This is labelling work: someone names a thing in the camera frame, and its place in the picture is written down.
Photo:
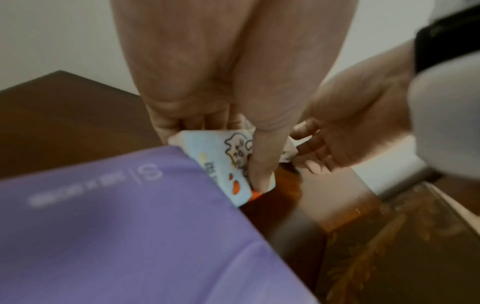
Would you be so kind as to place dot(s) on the person's left hand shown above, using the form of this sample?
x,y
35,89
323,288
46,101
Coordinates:
x,y
210,59

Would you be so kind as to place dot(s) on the person's right hand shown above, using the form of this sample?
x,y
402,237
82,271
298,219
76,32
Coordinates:
x,y
360,112

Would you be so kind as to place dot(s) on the brown carved wooden table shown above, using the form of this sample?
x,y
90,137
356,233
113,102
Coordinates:
x,y
397,252

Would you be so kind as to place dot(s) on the white cartoon print snack packet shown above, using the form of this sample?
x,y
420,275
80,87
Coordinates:
x,y
219,157

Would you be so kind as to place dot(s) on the purple package with white print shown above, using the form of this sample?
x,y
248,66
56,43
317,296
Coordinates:
x,y
123,231

